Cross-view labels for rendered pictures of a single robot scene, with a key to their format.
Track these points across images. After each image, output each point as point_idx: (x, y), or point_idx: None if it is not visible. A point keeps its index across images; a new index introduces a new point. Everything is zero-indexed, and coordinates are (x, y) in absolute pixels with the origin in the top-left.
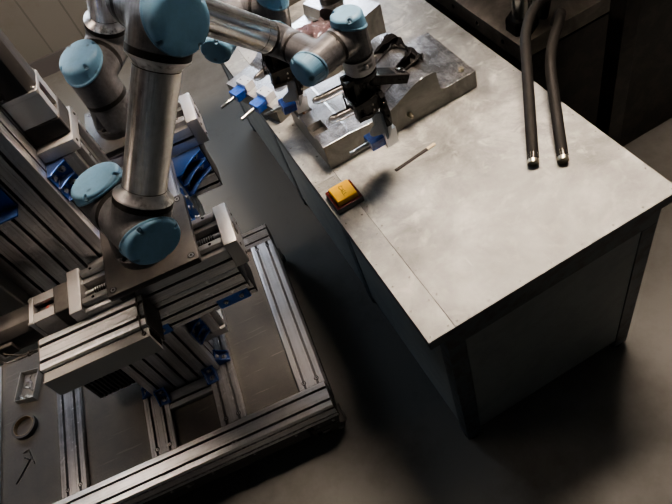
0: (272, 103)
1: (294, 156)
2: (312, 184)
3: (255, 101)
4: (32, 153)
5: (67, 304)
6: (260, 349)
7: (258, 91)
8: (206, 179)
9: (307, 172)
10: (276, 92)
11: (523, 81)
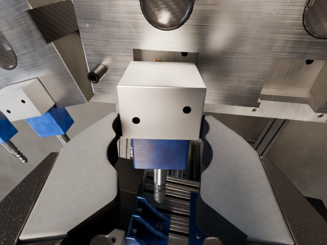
0: (59, 96)
1: (216, 109)
2: (315, 121)
3: (41, 127)
4: None
5: None
6: (221, 113)
7: (11, 117)
8: (140, 186)
9: (280, 113)
10: (19, 69)
11: None
